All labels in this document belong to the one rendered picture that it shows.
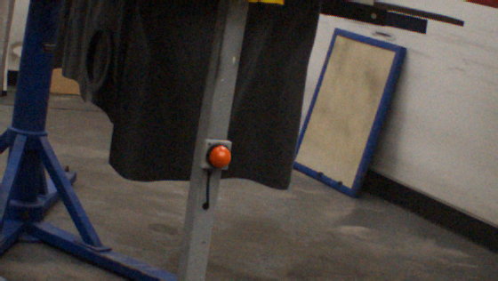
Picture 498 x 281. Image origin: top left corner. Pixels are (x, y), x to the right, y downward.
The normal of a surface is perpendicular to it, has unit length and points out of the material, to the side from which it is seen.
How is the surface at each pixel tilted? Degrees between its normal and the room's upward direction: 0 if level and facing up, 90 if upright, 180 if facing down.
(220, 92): 90
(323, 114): 79
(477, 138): 90
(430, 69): 90
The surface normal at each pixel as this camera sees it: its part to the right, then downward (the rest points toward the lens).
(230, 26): 0.44, 0.22
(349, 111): -0.84, -0.25
